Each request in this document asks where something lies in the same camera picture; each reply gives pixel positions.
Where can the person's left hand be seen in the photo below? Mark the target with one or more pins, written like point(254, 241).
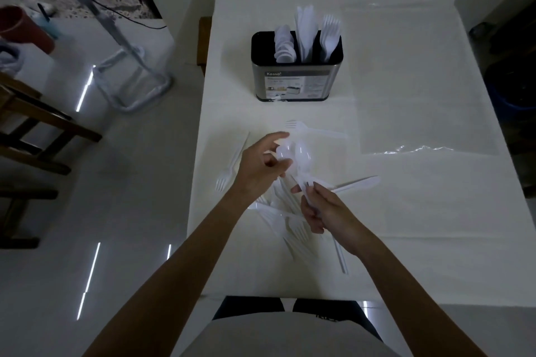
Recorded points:
point(251, 168)

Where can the person's right hand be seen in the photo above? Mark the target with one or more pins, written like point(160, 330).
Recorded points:
point(335, 218)

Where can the person's left thumb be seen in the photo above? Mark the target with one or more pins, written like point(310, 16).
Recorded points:
point(281, 162)

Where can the person's right thumb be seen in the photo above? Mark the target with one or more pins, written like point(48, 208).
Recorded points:
point(300, 189)

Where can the white plastic spoon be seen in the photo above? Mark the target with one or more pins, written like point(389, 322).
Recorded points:
point(285, 151)
point(302, 158)

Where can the person's right forearm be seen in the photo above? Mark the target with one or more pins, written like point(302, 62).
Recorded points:
point(402, 285)

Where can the person's left forearm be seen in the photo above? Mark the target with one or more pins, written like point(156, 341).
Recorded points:
point(184, 269)

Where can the pile of white plastic cutlery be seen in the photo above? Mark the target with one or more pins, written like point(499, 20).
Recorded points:
point(284, 218)

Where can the white plastic fork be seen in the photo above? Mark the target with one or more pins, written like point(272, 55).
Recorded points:
point(312, 130)
point(234, 162)

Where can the white plastic knife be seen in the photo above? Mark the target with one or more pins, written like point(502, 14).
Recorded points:
point(360, 183)
point(341, 258)

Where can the black steel cutlery holder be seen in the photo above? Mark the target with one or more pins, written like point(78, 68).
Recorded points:
point(297, 76)

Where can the bunch of white plastic spoons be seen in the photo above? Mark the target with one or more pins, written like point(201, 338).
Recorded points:
point(284, 45)

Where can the white table cover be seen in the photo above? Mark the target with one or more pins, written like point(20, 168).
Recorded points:
point(418, 210)

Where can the person's dark shorts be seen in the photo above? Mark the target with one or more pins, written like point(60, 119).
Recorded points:
point(331, 310)

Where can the bunch of white plastic knives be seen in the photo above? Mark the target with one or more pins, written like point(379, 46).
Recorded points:
point(306, 30)

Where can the bunch of white plastic forks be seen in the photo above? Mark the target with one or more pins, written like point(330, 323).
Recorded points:
point(331, 32)

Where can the brown wooden chair back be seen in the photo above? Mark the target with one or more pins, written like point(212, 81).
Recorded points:
point(204, 45)

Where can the person's white shirt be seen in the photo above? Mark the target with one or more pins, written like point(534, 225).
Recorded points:
point(289, 338)

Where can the clear plastic sheet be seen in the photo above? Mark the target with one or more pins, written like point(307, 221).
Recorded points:
point(418, 76)

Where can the blue plastic bin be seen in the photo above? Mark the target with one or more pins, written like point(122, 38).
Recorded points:
point(513, 93)

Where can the dark wooden chair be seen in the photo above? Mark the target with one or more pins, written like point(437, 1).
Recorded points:
point(29, 143)

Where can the red bucket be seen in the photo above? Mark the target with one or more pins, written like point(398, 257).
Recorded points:
point(23, 28)

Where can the white metal tube frame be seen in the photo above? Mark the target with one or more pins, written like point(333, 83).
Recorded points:
point(130, 84)

